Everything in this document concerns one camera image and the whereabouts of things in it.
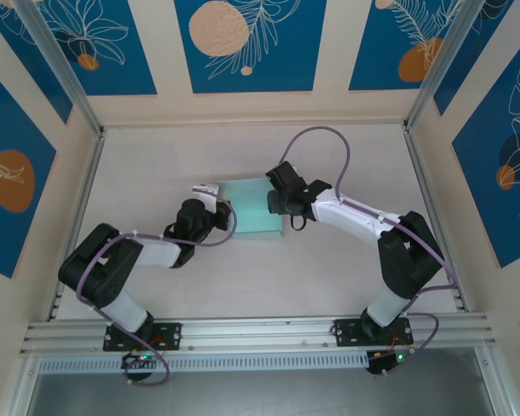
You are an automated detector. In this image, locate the grey slotted cable duct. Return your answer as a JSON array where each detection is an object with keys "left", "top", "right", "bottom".
[{"left": 37, "top": 351, "right": 372, "bottom": 374}]

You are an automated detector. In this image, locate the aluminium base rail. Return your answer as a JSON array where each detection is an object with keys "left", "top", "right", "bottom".
[{"left": 19, "top": 315, "right": 497, "bottom": 357}]

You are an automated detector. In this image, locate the blue floral wall panel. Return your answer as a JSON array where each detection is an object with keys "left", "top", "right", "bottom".
[
  {"left": 0, "top": 60, "right": 58, "bottom": 279},
  {"left": 36, "top": 0, "right": 159, "bottom": 97},
  {"left": 432, "top": 0, "right": 520, "bottom": 117},
  {"left": 174, "top": 0, "right": 328, "bottom": 94},
  {"left": 348, "top": 0, "right": 465, "bottom": 92},
  {"left": 0, "top": 6, "right": 74, "bottom": 126},
  {"left": 452, "top": 41, "right": 520, "bottom": 269}
]

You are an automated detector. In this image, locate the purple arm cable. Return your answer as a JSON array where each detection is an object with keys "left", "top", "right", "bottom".
[
  {"left": 75, "top": 197, "right": 237, "bottom": 387},
  {"left": 281, "top": 125, "right": 459, "bottom": 378}
]

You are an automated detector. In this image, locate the small controller circuit board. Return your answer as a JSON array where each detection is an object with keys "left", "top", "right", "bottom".
[
  {"left": 120, "top": 351, "right": 164, "bottom": 369},
  {"left": 367, "top": 349, "right": 417, "bottom": 369}
]

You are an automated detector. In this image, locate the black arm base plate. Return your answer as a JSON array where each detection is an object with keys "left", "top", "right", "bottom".
[
  {"left": 332, "top": 318, "right": 415, "bottom": 348},
  {"left": 102, "top": 321, "right": 183, "bottom": 351}
]

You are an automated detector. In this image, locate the aluminium frame post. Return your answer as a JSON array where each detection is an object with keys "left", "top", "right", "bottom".
[
  {"left": 405, "top": 0, "right": 480, "bottom": 131},
  {"left": 15, "top": 0, "right": 106, "bottom": 135}
]

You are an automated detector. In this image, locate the light blue cloth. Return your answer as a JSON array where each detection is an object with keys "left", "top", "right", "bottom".
[{"left": 218, "top": 176, "right": 285, "bottom": 238}]

